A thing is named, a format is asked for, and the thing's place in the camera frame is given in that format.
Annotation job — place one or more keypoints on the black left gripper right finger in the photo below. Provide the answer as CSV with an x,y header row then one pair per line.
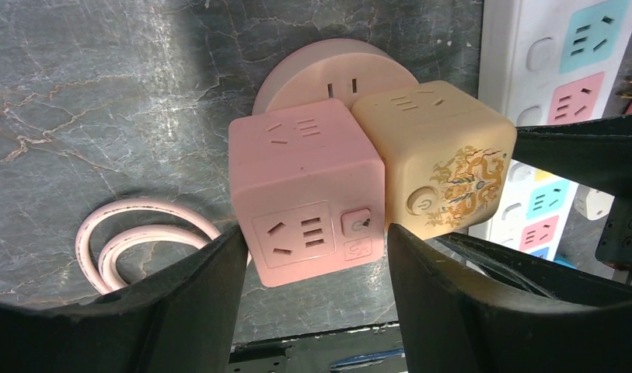
x,y
455,318

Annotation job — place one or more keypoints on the orange cube socket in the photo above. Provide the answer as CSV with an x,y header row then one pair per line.
x,y
446,155

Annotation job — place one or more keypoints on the white plug adapter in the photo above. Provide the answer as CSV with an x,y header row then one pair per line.
x,y
591,203

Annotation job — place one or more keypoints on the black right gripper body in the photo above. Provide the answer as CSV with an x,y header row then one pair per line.
x,y
614,248

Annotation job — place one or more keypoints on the pink round socket base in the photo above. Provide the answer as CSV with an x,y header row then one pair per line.
x,y
339,68

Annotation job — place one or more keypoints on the white long power strip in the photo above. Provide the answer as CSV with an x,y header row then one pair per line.
x,y
546,62

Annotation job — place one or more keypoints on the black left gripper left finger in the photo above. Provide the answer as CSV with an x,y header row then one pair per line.
x,y
180,319

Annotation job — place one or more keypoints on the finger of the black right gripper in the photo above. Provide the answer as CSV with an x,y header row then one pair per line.
x,y
595,153
534,275

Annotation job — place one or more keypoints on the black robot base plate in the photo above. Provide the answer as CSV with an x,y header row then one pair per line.
x,y
374,348

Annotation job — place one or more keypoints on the pink cube socket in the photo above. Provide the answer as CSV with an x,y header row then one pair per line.
x,y
308,191

